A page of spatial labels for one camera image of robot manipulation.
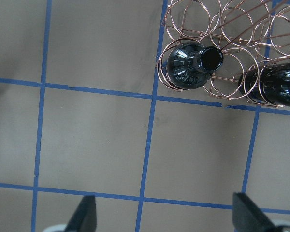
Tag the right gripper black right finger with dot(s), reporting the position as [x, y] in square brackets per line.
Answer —
[247, 217]

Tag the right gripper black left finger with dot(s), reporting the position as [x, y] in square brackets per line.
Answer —
[84, 218]

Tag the dark wine bottle in basket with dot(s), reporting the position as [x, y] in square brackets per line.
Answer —
[190, 65]

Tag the copper wire wine basket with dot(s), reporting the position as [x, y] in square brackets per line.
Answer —
[250, 34]

